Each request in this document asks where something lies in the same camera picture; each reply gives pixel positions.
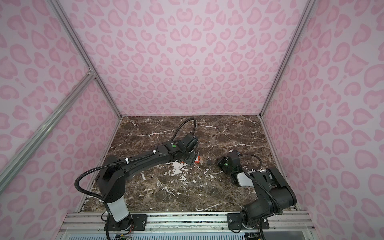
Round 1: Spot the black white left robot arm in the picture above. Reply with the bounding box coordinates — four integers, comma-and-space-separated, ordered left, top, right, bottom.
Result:
96, 134, 198, 232

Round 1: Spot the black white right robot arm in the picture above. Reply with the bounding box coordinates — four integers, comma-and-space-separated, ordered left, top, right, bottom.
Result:
217, 150, 297, 231

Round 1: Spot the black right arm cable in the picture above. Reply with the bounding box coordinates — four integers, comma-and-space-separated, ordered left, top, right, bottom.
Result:
239, 153, 284, 216

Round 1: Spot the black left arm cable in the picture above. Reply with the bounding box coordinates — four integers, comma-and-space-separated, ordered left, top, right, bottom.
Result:
73, 118, 198, 202

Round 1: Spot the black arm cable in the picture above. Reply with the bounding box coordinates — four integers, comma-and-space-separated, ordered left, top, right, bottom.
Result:
239, 153, 284, 216
73, 118, 198, 202

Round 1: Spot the aluminium corner frame post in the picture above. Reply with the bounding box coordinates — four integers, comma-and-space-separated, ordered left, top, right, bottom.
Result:
47, 0, 123, 120
259, 0, 319, 119

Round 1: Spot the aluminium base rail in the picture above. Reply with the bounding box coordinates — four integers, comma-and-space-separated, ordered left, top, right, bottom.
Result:
56, 210, 318, 240

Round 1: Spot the aluminium corner frame post left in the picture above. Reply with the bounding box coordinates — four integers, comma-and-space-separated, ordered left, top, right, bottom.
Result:
47, 0, 123, 120

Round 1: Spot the aluminium diagonal frame bar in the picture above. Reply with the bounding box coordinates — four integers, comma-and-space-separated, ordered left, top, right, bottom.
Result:
1, 71, 94, 193

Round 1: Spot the aluminium corner frame post right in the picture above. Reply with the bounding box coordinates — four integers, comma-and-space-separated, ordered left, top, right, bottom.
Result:
259, 0, 319, 119

